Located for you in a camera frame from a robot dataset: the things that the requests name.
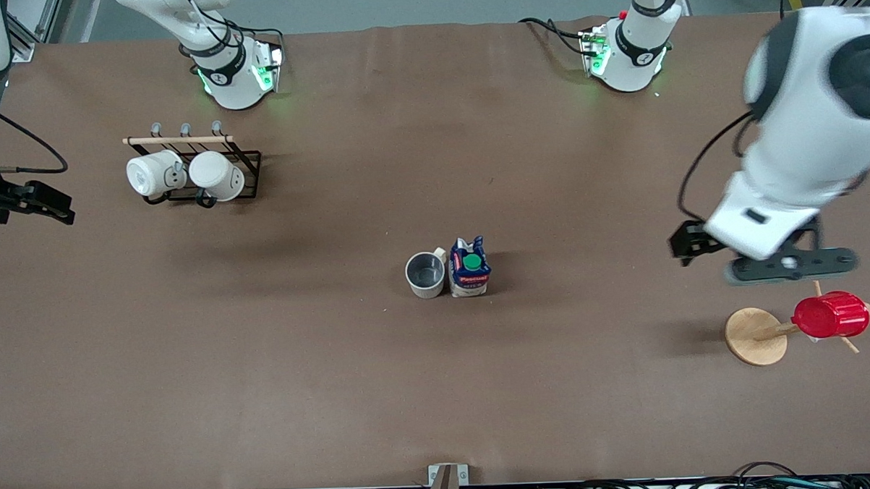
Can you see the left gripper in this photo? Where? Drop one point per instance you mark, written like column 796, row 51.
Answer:
column 690, row 240

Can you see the blue white milk carton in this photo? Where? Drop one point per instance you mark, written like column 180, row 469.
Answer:
column 470, row 268

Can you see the white mug with grey inside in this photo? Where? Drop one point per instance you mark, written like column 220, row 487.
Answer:
column 425, row 274

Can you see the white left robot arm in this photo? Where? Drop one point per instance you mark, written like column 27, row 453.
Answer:
column 799, row 116

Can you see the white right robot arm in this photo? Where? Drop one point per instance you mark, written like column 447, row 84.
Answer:
column 230, row 89

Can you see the red plastic cup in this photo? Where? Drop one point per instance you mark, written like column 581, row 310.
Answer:
column 832, row 316

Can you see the white mug with face print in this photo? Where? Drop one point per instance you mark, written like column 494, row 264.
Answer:
column 147, row 175

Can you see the wooden mug tree stand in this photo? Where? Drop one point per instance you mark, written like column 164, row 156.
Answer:
column 755, row 338

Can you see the metal table edge bracket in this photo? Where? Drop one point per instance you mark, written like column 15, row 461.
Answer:
column 463, row 474

